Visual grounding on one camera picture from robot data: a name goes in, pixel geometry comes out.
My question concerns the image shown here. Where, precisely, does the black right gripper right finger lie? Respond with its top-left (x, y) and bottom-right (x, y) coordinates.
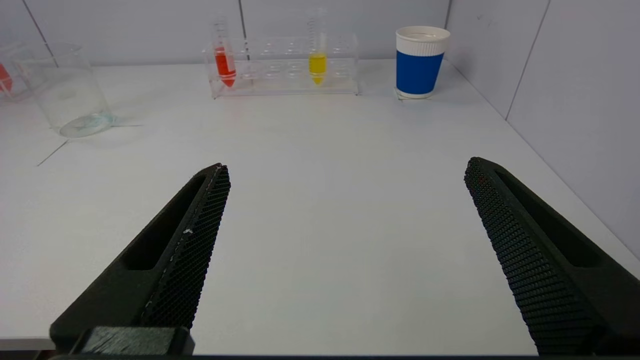
top-left (464, 156), bottom-right (640, 356)

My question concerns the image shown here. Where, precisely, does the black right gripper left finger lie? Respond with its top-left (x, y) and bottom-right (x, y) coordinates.
top-left (50, 163), bottom-right (232, 351)

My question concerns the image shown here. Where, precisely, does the clear glass beaker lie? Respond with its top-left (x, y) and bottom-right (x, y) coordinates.
top-left (12, 42), bottom-right (117, 139)

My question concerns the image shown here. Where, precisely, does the red pigment test tube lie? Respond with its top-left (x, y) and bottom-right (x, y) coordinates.
top-left (212, 15), bottom-right (237, 89)

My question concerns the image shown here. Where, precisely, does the clear acrylic test tube rack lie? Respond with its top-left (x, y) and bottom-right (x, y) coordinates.
top-left (202, 34), bottom-right (361, 99)
top-left (0, 42), bottom-right (37, 103)

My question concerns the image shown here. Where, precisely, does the yellow pigment test tube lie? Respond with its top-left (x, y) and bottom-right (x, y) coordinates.
top-left (306, 7), bottom-right (330, 86)

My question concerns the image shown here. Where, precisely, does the blue white paper cup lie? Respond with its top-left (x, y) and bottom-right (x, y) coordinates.
top-left (395, 26), bottom-right (452, 100)

